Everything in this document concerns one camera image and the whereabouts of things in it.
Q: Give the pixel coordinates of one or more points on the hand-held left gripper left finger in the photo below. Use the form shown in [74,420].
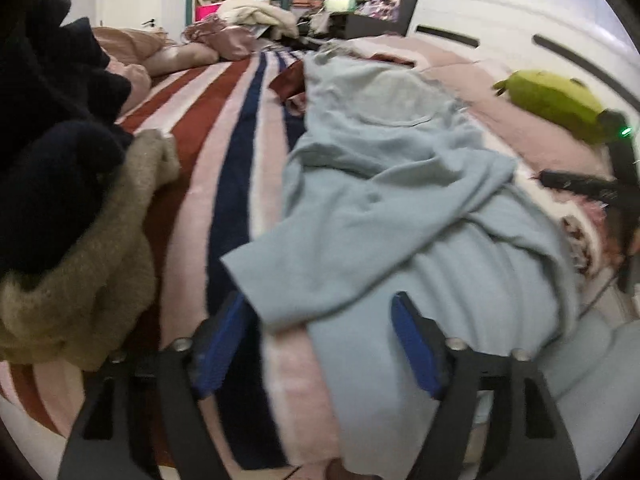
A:
[220,355]

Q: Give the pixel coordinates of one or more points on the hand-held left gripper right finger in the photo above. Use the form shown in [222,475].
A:
[417,350]

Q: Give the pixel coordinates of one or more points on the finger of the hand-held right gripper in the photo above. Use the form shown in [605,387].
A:
[575,182]

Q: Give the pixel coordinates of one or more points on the light blue shirt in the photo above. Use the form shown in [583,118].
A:
[400,185]

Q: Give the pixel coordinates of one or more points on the floral bed sheet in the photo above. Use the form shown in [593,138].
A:
[580,240]

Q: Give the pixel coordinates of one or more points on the pink pillow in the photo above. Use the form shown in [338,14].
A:
[425,50]
[510,130]

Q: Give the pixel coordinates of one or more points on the green avocado plush toy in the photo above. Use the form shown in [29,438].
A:
[550,97]

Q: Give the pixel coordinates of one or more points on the olive knitted garment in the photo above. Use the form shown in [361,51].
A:
[100,260]

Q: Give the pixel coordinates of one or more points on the white bed headboard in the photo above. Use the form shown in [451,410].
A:
[500,15]

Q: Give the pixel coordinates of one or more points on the striped blanket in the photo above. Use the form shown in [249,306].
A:
[235,160]

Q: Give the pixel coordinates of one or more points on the dark navy clothing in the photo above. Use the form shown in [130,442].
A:
[50,185]

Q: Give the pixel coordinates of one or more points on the dark grey desk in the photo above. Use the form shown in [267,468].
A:
[365,23]

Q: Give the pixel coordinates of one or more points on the light green container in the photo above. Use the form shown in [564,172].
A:
[341,4]

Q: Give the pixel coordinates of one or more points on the pink satin cloth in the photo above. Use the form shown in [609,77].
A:
[230,40]

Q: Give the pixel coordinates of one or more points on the cream blanket pile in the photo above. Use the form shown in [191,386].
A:
[250,12]

